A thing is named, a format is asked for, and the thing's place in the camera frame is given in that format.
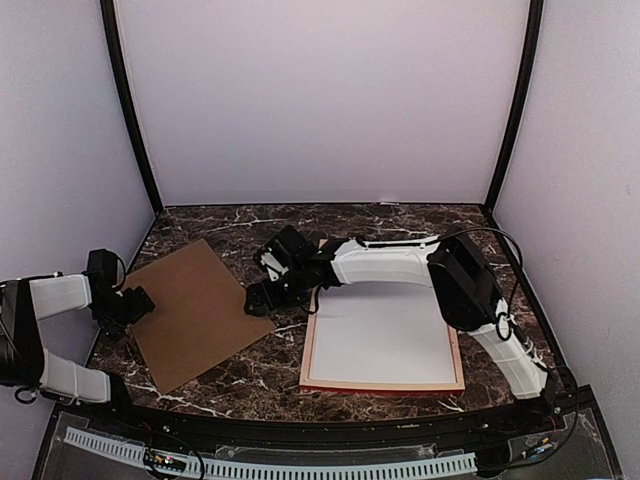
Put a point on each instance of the red wooden picture frame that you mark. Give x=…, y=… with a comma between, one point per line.
x=394, y=262

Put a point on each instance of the brown cardboard backing board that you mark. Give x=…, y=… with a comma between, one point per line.
x=199, y=319

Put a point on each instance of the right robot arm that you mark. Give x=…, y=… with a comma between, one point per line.
x=465, y=286

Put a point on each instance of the black left enclosure post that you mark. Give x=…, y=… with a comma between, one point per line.
x=126, y=101

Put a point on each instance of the black right enclosure post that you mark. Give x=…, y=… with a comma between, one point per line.
x=521, y=88

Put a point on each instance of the white slotted cable duct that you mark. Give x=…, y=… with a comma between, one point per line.
x=255, y=463

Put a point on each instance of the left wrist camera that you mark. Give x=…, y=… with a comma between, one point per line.
x=106, y=267

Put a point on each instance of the black enclosure post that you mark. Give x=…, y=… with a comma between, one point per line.
x=521, y=88
x=126, y=101

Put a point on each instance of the canyon photo print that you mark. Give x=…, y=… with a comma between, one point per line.
x=380, y=337

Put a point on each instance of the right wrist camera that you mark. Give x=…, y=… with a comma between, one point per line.
x=286, y=251

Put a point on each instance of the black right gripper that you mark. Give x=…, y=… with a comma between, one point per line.
x=273, y=302

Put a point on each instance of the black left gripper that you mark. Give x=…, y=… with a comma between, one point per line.
x=139, y=309

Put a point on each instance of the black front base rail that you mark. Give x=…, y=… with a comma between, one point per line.
x=476, y=429

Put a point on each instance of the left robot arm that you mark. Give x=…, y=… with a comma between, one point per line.
x=32, y=368

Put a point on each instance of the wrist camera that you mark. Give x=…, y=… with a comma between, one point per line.
x=106, y=267
x=286, y=251

